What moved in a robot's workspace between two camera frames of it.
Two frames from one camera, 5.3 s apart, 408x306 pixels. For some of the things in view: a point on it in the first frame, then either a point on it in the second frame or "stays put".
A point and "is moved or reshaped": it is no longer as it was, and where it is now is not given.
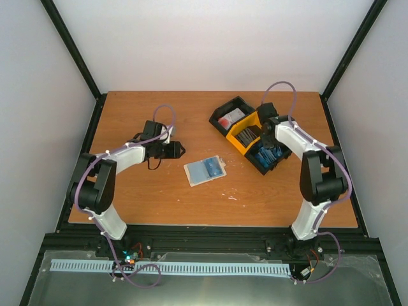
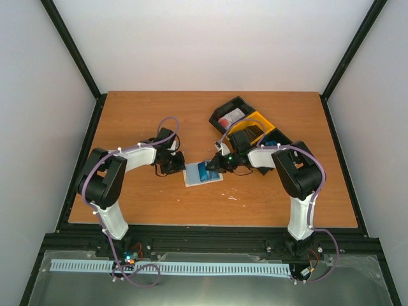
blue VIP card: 213,166 is moved or reshaped
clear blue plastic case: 197,172 stays put
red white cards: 225,120 stays put
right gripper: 268,145 -> 217,163
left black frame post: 59,24 stays put
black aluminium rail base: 349,238 stays put
